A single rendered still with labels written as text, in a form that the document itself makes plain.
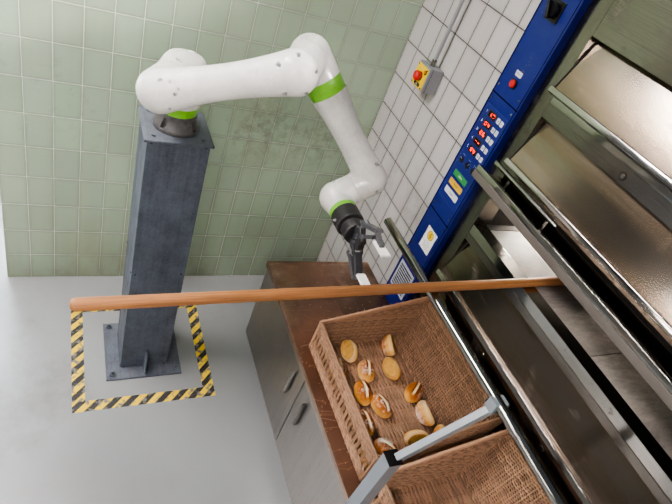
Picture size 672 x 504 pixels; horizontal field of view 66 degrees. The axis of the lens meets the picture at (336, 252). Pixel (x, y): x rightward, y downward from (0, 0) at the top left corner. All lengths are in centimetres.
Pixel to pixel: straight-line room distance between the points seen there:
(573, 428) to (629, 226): 61
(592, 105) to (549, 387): 85
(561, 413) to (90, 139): 204
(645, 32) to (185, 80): 122
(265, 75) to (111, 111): 107
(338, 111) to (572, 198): 74
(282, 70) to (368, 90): 119
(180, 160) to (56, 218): 102
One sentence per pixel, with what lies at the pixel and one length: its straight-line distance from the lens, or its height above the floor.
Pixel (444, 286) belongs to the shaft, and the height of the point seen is 120.
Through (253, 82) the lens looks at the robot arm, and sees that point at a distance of 144.
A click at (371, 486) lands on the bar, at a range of 153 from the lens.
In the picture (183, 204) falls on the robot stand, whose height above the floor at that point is 95.
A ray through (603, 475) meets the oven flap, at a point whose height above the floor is 101.
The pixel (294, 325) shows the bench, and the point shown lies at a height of 58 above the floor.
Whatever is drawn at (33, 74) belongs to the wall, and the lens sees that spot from 231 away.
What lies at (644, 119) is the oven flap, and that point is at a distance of 161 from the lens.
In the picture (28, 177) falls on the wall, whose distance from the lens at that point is 256.
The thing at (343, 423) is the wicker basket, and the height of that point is 61.
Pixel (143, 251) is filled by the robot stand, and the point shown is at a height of 72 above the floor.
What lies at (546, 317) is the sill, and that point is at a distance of 177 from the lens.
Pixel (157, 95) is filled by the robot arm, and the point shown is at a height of 140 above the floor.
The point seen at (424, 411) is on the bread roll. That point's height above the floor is 65.
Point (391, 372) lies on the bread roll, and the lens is 205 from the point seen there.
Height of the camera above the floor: 210
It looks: 37 degrees down
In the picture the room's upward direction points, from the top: 24 degrees clockwise
